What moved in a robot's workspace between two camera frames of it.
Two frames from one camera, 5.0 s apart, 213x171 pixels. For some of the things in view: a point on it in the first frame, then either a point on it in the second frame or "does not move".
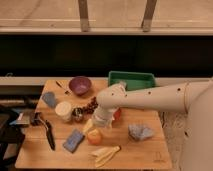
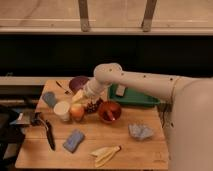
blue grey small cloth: x=50 y=98 does not move
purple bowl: x=80 y=84 does not move
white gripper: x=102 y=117 -> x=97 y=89
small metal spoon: x=65 y=91 does not move
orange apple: x=94 y=136 -> x=77 y=112
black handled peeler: x=38 y=119 does not move
